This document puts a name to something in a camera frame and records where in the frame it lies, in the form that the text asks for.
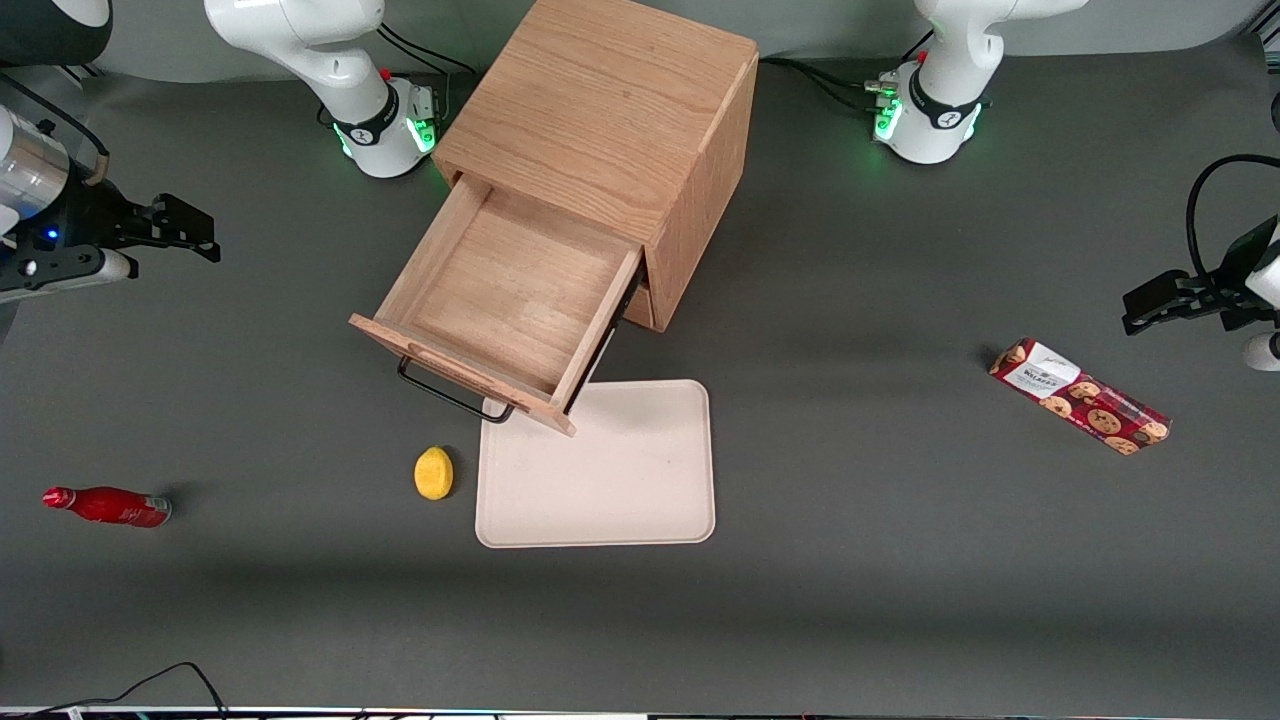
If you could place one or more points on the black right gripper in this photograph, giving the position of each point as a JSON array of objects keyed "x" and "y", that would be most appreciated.
[{"x": 88, "y": 220}]

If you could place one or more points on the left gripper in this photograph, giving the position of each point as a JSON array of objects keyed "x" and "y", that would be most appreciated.
[{"x": 1222, "y": 293}]

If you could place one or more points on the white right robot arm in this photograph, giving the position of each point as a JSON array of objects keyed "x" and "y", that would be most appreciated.
[{"x": 330, "y": 60}]

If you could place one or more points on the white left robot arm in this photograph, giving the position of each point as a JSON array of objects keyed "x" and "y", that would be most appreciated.
[{"x": 930, "y": 140}]

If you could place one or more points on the wooden drawer cabinet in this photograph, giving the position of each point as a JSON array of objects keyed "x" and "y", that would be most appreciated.
[{"x": 600, "y": 100}]

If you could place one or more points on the red cookie box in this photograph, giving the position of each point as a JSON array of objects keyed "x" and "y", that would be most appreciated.
[{"x": 1080, "y": 398}]

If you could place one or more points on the red soda bottle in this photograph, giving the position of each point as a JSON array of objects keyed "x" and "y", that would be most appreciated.
[{"x": 110, "y": 506}]

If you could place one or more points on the yellow lemon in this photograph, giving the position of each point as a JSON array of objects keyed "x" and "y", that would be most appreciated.
[{"x": 433, "y": 475}]

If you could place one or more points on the cream rectangular plastic tray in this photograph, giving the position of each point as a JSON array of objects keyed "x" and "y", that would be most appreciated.
[{"x": 620, "y": 480}]

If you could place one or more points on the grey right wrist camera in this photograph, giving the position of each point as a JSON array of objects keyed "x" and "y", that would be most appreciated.
[{"x": 120, "y": 265}]

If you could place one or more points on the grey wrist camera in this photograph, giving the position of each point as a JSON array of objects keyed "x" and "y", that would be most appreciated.
[
  {"x": 1262, "y": 352},
  {"x": 120, "y": 265}
]

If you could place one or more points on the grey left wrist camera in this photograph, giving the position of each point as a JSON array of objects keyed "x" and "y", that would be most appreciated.
[{"x": 1262, "y": 352}]

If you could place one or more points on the aluminium frame rail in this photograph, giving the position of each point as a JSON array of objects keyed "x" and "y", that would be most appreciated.
[
  {"x": 1268, "y": 20},
  {"x": 85, "y": 72}
]

